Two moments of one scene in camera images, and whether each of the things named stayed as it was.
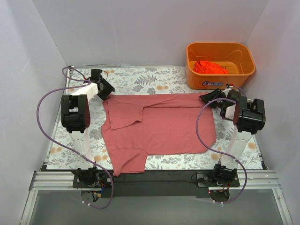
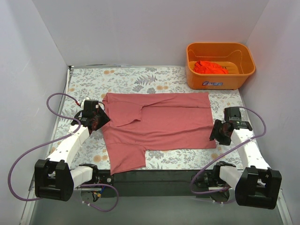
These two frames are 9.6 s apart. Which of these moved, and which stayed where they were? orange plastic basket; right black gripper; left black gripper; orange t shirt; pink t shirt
Moved: right black gripper; left black gripper
Stayed: orange plastic basket; orange t shirt; pink t shirt
